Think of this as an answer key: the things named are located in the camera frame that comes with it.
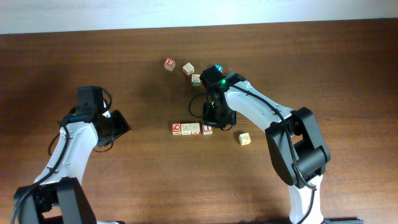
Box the red I wooden block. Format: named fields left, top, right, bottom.
left=202, top=124, right=213, bottom=135

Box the red bordered wooden block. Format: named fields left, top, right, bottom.
left=190, top=123, right=200, bottom=135

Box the yellow bordered wooden block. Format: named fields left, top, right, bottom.
left=238, top=133, right=251, bottom=146

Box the red circle wooden block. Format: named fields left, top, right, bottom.
left=172, top=123, right=182, bottom=135

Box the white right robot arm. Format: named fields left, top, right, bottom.
left=205, top=76, right=331, bottom=223

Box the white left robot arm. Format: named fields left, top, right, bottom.
left=11, top=110, right=130, bottom=223

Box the green bordered wooden block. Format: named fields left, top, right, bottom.
left=191, top=74, right=201, bottom=86

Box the blue L wooden block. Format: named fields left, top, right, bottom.
left=215, top=65, right=223, bottom=72

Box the red 9 wooden block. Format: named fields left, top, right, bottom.
left=182, top=62, right=195, bottom=76

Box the red E wooden block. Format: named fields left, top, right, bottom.
left=164, top=58, right=175, bottom=72

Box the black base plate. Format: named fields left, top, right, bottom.
left=321, top=219, right=364, bottom=224

